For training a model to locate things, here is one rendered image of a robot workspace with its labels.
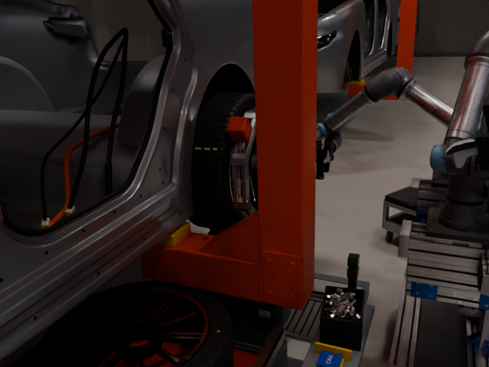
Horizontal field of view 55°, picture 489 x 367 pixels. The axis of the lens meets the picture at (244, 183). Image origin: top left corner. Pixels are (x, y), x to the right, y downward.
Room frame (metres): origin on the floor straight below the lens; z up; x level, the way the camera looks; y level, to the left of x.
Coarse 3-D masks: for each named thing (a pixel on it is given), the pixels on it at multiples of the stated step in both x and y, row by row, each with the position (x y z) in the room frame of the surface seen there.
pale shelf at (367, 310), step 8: (368, 304) 1.54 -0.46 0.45; (368, 312) 1.49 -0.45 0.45; (368, 320) 1.44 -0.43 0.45; (368, 328) 1.40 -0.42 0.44; (312, 344) 1.32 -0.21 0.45; (312, 352) 1.28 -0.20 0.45; (352, 352) 1.27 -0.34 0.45; (360, 352) 1.27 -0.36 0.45; (304, 360) 1.24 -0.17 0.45; (312, 360) 1.24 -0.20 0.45; (344, 360) 1.24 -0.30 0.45; (352, 360) 1.23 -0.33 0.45; (360, 360) 1.26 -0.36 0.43
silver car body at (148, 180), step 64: (0, 0) 3.21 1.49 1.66; (192, 0) 1.91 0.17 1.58; (0, 64) 2.83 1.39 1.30; (64, 64) 3.62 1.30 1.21; (128, 64) 3.64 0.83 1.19; (192, 64) 1.91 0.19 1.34; (0, 128) 2.28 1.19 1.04; (64, 128) 2.19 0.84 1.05; (128, 128) 1.92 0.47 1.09; (192, 128) 1.83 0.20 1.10; (0, 192) 1.88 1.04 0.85; (64, 192) 1.74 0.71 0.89; (128, 192) 1.49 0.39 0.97; (0, 256) 1.00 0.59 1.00; (64, 256) 1.16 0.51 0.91; (128, 256) 1.38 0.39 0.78; (0, 320) 0.94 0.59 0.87
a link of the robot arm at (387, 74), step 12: (384, 72) 2.17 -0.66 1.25; (396, 72) 2.17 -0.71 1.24; (372, 84) 2.15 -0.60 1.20; (384, 84) 2.12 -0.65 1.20; (396, 84) 2.13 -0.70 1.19; (360, 96) 2.18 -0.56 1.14; (372, 96) 2.14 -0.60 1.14; (384, 96) 2.14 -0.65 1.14; (348, 108) 2.21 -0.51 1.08; (360, 108) 2.19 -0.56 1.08; (324, 120) 2.31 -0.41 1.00; (336, 120) 2.25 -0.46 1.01; (324, 132) 2.27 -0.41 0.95
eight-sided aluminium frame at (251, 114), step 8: (248, 112) 2.01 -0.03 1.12; (240, 144) 1.92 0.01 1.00; (248, 144) 1.89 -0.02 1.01; (232, 152) 1.89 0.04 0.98; (240, 152) 1.87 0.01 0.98; (248, 152) 1.90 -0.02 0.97; (232, 160) 1.87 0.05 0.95; (240, 160) 1.86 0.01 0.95; (248, 160) 1.88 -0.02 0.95; (232, 168) 1.87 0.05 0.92; (248, 168) 1.88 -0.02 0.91; (232, 176) 1.87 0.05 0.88; (248, 176) 1.88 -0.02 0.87; (248, 184) 1.87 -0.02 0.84; (240, 192) 1.90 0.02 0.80; (248, 192) 1.87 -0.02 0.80; (240, 200) 1.87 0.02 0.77; (248, 200) 1.86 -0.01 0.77; (240, 208) 1.86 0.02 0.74; (248, 208) 1.86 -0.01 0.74
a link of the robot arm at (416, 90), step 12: (408, 72) 2.26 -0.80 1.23; (408, 84) 2.17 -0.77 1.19; (396, 96) 2.21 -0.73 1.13; (408, 96) 2.17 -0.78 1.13; (420, 96) 2.14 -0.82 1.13; (432, 96) 2.13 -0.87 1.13; (420, 108) 2.15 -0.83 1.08; (432, 108) 2.10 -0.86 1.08; (444, 108) 2.08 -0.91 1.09; (444, 120) 2.07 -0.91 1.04; (480, 120) 2.04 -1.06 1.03
